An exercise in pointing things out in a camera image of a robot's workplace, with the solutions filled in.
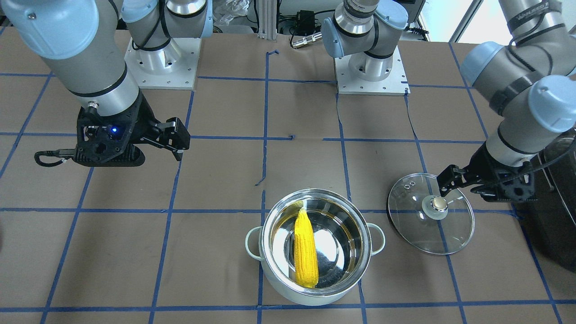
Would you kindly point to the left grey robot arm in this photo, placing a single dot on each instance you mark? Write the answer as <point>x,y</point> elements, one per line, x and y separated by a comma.
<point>527,82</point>

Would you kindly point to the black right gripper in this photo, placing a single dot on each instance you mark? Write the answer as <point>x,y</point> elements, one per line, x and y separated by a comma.
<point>143,118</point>

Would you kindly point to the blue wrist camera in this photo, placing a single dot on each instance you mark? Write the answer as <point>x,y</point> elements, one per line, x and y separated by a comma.
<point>106,146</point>

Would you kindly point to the pale green electric pot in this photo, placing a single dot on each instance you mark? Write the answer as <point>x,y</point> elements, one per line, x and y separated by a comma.
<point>344,244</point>

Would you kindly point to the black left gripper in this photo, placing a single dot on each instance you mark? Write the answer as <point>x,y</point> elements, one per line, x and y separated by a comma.
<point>485,163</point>

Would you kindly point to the glass pot lid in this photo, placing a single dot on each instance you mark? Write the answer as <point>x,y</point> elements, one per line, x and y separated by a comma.
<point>430,222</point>

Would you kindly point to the yellow corn cob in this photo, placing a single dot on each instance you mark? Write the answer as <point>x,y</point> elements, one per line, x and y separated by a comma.
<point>305,256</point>

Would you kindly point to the aluminium frame post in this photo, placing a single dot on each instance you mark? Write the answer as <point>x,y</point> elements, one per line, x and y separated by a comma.
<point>268,18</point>

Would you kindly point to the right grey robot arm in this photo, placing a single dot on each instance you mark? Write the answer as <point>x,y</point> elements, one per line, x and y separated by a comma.
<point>75,38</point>

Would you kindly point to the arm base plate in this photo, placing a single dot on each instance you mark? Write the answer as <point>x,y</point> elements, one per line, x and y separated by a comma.
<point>172,68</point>
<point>359,74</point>

